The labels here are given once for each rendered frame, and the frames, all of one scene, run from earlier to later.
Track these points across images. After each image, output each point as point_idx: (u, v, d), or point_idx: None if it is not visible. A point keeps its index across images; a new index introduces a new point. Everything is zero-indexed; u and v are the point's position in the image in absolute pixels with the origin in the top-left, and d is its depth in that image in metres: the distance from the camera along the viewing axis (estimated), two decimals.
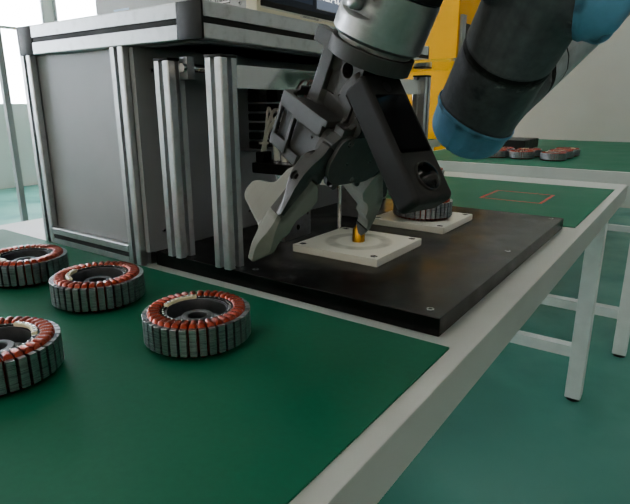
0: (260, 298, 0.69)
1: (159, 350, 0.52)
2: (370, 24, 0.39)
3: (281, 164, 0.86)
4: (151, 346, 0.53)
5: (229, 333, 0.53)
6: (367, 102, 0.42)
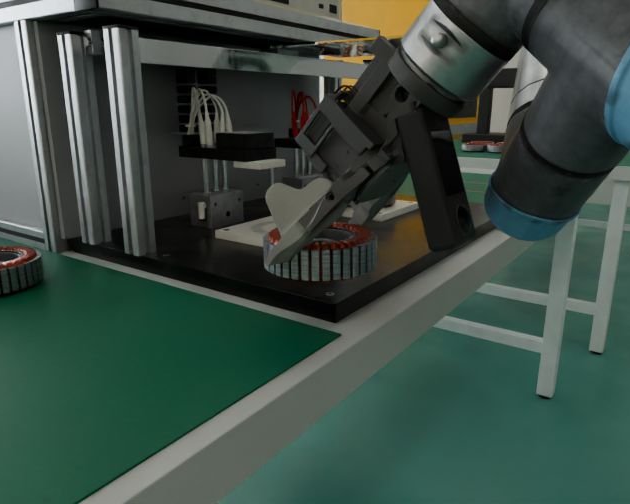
0: (163, 285, 0.65)
1: (297, 275, 0.48)
2: (449, 66, 0.38)
3: (206, 147, 0.82)
4: (285, 273, 0.49)
5: (368, 253, 0.49)
6: (421, 137, 0.42)
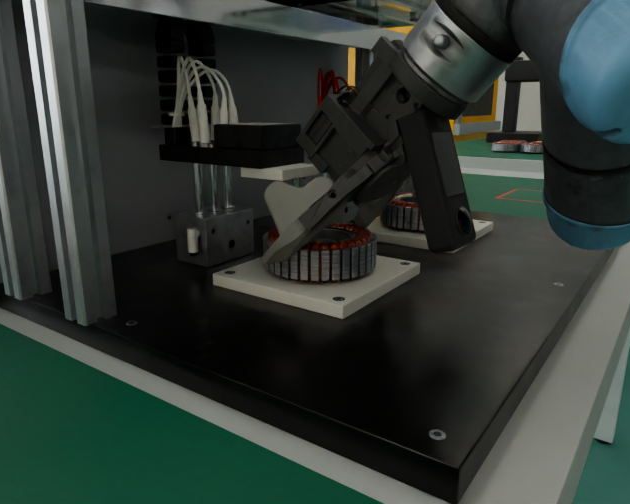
0: (122, 385, 0.37)
1: (296, 275, 0.48)
2: (451, 68, 0.38)
3: (199, 146, 0.55)
4: (284, 272, 0.49)
5: (368, 254, 0.49)
6: (422, 139, 0.42)
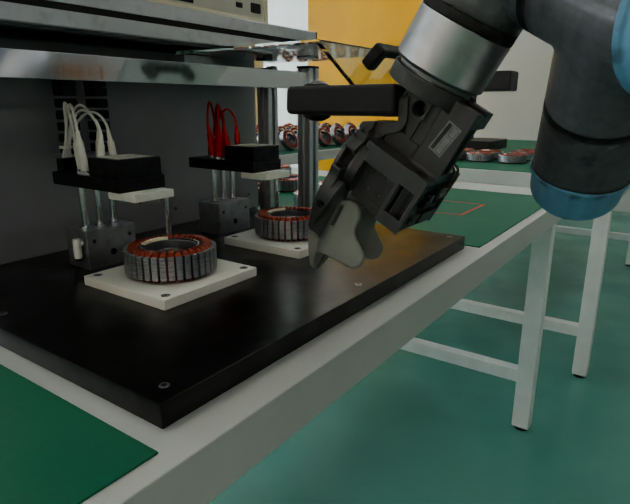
0: None
1: (141, 277, 0.62)
2: None
3: (80, 174, 0.69)
4: (134, 275, 0.62)
5: (201, 261, 0.63)
6: None
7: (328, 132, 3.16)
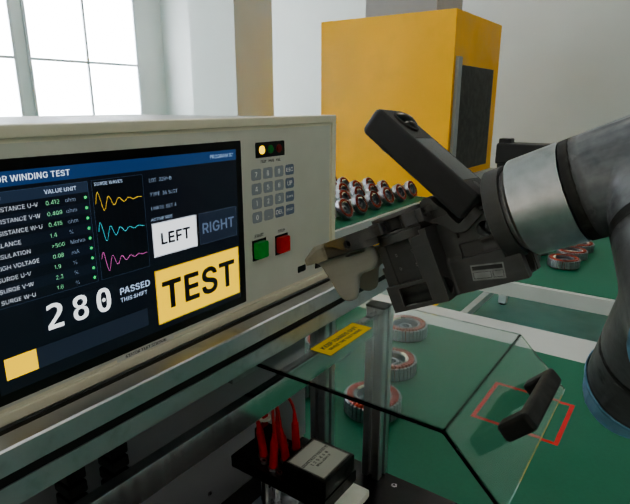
0: None
1: None
2: None
3: None
4: None
5: None
6: None
7: (349, 199, 2.94)
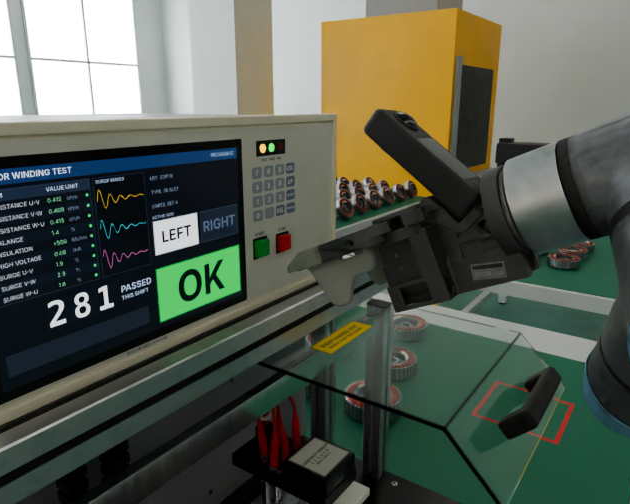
0: None
1: None
2: None
3: None
4: None
5: None
6: (472, 179, 0.45)
7: (349, 199, 2.94)
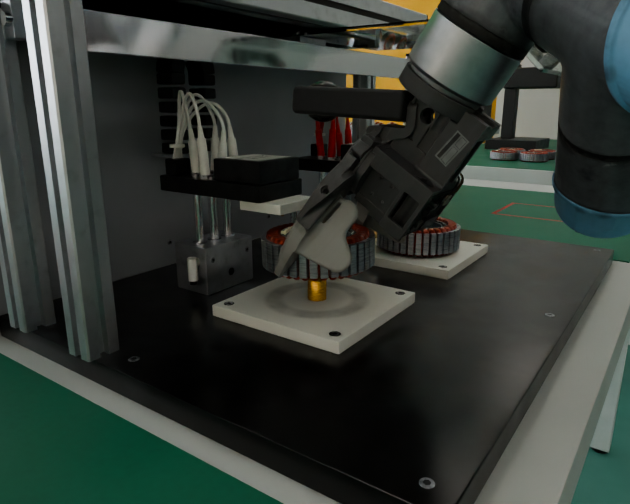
0: (125, 424, 0.39)
1: (295, 273, 0.48)
2: None
3: (199, 178, 0.56)
4: None
5: (366, 251, 0.49)
6: None
7: None
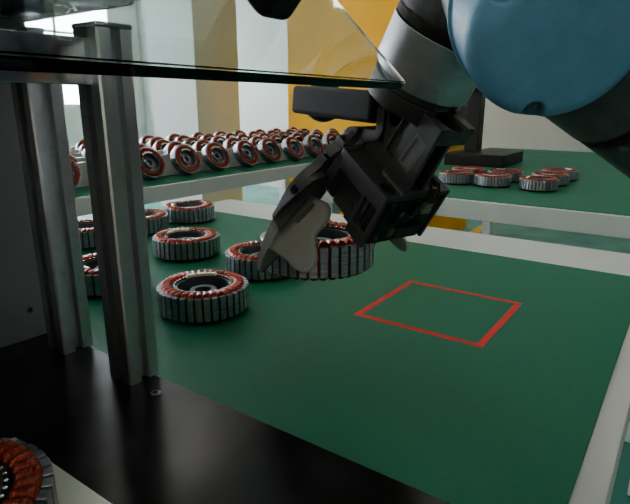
0: None
1: (277, 270, 0.49)
2: None
3: None
4: (269, 267, 0.50)
5: (352, 255, 0.48)
6: None
7: (302, 141, 2.56)
